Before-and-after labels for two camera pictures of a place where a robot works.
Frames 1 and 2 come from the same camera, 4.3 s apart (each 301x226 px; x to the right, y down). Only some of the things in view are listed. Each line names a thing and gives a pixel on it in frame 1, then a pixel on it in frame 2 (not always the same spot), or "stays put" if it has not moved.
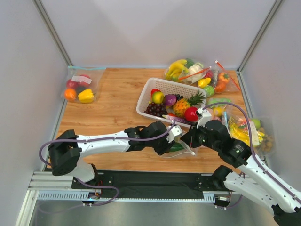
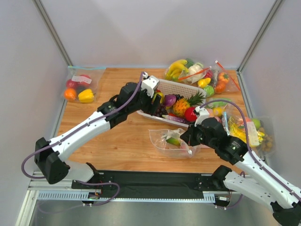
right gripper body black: [190, 138] stays put
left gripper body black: [165, 146] → [152, 103]
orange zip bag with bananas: [187, 70] stays put
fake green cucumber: [176, 147] → [162, 98]
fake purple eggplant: [175, 118] stays put
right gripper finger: [189, 138] stays put
